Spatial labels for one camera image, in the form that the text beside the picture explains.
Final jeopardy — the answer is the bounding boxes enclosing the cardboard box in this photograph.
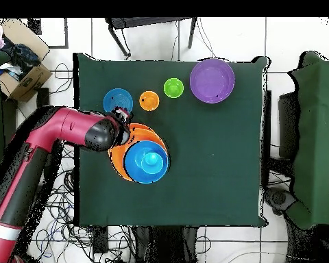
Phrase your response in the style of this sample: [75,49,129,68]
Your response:
[0,18,53,103]

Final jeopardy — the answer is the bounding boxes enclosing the tangle of black cables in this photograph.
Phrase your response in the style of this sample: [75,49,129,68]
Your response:
[16,62,132,263]

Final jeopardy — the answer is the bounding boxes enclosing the black square floor frame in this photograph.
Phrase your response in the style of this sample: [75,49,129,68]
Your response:
[27,17,69,49]

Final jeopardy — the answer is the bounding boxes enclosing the blue cup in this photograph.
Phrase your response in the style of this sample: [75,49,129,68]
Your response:
[140,152,165,175]

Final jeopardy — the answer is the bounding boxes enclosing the large blue bowl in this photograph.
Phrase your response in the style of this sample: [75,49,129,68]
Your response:
[123,140,170,184]

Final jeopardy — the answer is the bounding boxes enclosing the black bench frame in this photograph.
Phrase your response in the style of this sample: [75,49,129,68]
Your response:
[1,87,52,143]

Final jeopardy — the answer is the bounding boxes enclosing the black equipment case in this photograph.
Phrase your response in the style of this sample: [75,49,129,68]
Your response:
[278,91,301,161]

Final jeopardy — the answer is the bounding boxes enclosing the blue ribbed-bottom bowl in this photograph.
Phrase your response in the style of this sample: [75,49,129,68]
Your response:
[102,88,134,114]

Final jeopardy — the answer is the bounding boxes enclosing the black pedestal foot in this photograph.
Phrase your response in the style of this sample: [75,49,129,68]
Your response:
[264,186,297,216]

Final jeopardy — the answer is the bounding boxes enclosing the large purple bowl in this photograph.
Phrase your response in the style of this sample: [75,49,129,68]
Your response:
[189,58,236,104]

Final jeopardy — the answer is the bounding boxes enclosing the orange cup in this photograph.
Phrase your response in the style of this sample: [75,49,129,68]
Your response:
[138,90,160,112]

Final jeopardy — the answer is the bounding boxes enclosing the black metal chair frame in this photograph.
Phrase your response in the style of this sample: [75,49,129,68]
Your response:
[104,16,197,58]

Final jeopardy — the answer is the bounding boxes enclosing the dark blue cloth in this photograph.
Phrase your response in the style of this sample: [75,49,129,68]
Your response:
[1,38,40,75]

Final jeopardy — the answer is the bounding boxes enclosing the green cup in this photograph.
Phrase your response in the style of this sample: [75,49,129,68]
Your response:
[163,77,185,99]

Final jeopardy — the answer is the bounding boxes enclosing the dark green tablecloth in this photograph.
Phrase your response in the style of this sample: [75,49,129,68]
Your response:
[72,52,271,228]

